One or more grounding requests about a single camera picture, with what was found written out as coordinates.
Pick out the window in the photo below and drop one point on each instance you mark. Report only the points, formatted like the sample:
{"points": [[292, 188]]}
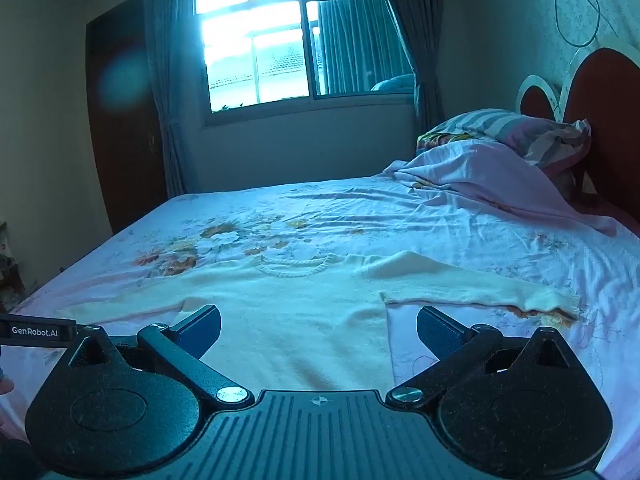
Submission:
{"points": [[260, 50]]}

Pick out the dark wooden door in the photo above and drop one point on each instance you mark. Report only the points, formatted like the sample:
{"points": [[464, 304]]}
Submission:
{"points": [[125, 135]]}

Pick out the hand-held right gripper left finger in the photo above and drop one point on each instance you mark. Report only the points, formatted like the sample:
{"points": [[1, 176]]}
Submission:
{"points": [[202, 329]]}

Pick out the blue cloth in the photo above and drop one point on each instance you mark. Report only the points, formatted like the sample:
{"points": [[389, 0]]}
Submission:
{"points": [[395, 83]]}

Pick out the floral bed sheet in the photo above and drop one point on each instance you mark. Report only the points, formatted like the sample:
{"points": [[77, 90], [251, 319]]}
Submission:
{"points": [[350, 220]]}

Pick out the floral pillow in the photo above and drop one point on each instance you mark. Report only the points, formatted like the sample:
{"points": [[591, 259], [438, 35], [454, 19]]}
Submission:
{"points": [[440, 141]]}

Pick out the striped pillow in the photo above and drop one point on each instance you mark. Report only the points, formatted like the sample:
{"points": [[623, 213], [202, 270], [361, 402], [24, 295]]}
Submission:
{"points": [[505, 122]]}

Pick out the cream knit sweater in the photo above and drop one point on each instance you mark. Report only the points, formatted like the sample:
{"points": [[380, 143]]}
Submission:
{"points": [[300, 320]]}

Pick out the pink quilt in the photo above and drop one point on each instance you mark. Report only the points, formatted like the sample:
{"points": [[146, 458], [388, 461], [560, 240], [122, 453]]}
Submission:
{"points": [[475, 170]]}

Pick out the red and white headboard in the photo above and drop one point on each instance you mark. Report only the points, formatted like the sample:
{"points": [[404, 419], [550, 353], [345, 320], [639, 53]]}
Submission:
{"points": [[610, 110]]}

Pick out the dark cluttered stand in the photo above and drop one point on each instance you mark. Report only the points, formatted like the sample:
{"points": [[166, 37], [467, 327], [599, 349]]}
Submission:
{"points": [[9, 270]]}

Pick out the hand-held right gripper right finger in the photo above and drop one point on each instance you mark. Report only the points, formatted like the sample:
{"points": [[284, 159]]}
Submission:
{"points": [[436, 331]]}

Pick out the grey curtain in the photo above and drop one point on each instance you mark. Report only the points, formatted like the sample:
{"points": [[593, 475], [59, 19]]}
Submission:
{"points": [[172, 110], [415, 25]]}

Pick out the person's left hand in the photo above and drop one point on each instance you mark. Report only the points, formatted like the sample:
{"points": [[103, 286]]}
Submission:
{"points": [[5, 386]]}

